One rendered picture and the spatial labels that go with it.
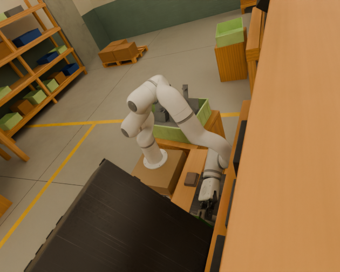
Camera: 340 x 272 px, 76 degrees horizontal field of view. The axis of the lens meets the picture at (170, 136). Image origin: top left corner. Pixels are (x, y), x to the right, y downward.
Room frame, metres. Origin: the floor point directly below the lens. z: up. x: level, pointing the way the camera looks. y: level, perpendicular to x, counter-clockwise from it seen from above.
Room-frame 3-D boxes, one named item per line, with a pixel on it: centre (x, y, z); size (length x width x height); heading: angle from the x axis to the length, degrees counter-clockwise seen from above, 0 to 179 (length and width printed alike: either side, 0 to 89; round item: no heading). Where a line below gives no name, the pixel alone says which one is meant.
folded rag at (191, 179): (0.90, -0.01, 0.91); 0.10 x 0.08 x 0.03; 144
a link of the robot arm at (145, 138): (1.20, 0.13, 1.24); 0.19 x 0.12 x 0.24; 121
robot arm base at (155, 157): (1.19, 0.17, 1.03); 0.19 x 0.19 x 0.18
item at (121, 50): (6.72, 0.24, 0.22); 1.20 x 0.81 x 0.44; 51
